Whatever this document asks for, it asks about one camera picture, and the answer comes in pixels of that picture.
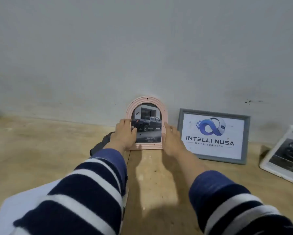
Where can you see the person's right hand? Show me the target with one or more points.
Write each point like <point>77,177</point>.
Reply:
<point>173,141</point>

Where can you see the person's left hand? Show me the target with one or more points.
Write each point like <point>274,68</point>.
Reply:
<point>123,138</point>

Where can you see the black cleaning cloth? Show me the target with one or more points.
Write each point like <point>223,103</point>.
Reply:
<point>100,146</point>

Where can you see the pink arched photo frame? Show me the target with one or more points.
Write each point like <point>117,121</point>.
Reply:
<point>146,99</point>

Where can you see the grey rectangular photo frame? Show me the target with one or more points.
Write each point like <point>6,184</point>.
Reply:
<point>247,139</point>

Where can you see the white rectangular photo frame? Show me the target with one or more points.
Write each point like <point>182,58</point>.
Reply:
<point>265,166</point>

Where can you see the large white paper sheet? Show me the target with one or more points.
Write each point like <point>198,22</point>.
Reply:
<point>19,203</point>

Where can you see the person's right forearm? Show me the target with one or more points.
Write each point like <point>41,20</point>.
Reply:
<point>222,200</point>

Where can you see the person's left forearm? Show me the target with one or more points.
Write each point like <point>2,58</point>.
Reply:
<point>87,193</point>

